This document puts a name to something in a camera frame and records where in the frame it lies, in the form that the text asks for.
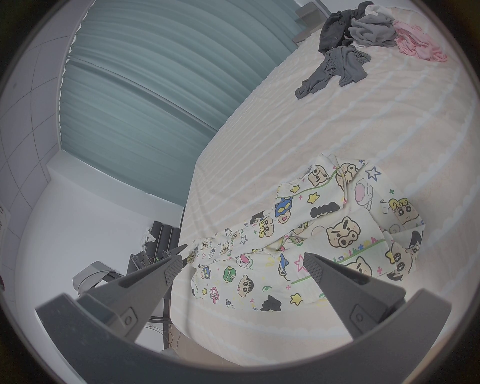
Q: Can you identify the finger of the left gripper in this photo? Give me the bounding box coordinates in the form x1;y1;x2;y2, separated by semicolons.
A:
163;244;188;259

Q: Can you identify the light grey garment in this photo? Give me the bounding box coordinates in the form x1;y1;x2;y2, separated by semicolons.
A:
347;4;399;48

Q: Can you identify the blue-green curtain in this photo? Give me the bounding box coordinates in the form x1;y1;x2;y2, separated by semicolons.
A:
58;0;301;206

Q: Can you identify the bed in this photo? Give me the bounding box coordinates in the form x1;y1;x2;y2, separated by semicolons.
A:
150;0;478;372

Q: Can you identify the grey bedside table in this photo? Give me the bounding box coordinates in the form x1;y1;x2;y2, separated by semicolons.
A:
294;1;331;44

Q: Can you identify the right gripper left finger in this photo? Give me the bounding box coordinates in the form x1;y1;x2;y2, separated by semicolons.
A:
77;255;185;340

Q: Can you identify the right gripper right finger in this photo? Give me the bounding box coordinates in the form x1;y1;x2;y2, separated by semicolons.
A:
304;252;407;338

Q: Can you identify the dark grey garment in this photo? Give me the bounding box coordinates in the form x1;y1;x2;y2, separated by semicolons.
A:
295;46;372;100

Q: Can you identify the white printed pyjama top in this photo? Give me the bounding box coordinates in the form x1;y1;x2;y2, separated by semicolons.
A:
185;152;427;312

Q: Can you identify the pink garment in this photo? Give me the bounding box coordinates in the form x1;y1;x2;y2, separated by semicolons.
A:
392;19;448;62

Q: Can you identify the black garment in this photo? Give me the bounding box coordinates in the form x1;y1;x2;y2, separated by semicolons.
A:
319;1;376;53

